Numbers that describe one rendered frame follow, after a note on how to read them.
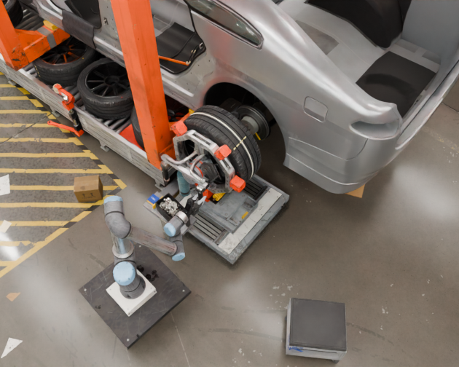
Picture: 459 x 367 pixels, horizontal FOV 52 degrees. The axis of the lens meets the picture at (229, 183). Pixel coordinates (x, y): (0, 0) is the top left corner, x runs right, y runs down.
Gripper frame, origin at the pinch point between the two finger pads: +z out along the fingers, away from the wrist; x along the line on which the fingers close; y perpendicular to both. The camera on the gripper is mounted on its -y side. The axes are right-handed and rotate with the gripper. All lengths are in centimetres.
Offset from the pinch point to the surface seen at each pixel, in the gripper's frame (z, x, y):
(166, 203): -11.0, -28.7, 25.6
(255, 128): 71, -6, -5
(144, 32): 19, -56, -101
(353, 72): 170, 23, -10
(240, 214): 38, 7, 68
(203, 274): -20, 13, 83
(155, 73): 22, -56, -67
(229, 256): 3, 22, 75
